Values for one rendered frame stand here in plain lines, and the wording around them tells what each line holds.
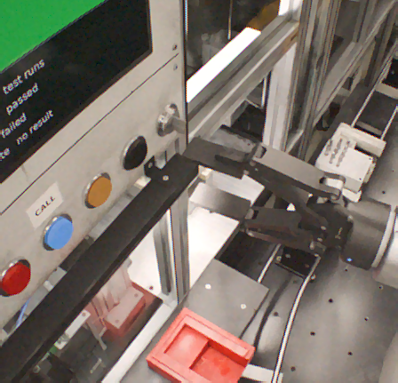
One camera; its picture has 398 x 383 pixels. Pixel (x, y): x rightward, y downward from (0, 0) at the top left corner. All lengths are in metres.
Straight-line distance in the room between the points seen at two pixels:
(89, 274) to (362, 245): 0.28
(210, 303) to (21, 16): 0.76
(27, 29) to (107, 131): 0.18
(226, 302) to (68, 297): 0.54
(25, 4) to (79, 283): 0.29
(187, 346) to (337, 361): 0.45
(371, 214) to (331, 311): 0.78
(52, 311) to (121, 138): 0.18
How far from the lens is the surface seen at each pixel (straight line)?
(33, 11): 0.30
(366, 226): 0.48
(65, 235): 0.45
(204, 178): 1.07
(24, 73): 0.31
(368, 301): 1.29
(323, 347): 1.21
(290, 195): 0.49
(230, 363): 0.91
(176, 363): 0.86
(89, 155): 0.44
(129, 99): 0.46
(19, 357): 0.47
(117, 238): 0.50
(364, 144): 1.36
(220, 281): 0.98
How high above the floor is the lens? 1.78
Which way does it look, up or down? 51 degrees down
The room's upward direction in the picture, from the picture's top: straight up
